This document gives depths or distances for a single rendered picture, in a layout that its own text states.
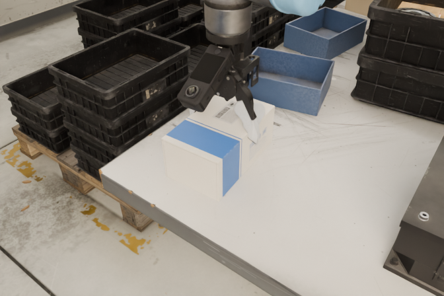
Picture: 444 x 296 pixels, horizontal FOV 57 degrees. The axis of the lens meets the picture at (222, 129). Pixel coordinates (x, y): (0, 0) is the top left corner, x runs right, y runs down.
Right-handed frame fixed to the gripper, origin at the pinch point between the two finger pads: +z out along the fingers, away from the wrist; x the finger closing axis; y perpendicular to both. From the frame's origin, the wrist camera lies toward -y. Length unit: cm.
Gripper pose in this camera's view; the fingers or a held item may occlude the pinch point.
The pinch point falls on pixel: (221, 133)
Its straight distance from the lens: 76.6
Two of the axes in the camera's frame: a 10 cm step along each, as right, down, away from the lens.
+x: -8.4, -3.2, 4.4
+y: 5.5, -5.0, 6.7
